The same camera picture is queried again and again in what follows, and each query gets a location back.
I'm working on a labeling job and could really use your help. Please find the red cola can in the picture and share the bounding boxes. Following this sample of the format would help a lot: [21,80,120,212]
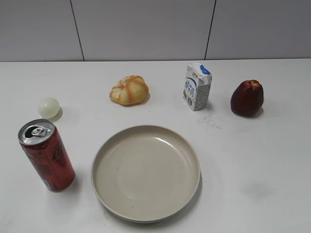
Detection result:
[18,119,75,191]

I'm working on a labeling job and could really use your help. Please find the beige round plate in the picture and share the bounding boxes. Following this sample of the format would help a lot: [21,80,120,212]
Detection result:
[91,125,201,223]

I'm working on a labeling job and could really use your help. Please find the orange white bread roll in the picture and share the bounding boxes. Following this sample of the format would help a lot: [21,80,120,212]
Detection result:
[109,75,149,105]

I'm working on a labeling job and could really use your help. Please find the white blue milk carton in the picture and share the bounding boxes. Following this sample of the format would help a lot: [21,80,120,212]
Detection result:
[183,62,212,111]

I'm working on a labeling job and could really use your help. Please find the dark red wax apple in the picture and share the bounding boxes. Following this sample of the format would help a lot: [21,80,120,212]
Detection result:
[230,80,264,117]

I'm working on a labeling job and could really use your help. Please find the pale white round ball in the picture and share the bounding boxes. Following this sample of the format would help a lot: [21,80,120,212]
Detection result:
[38,98,60,118]

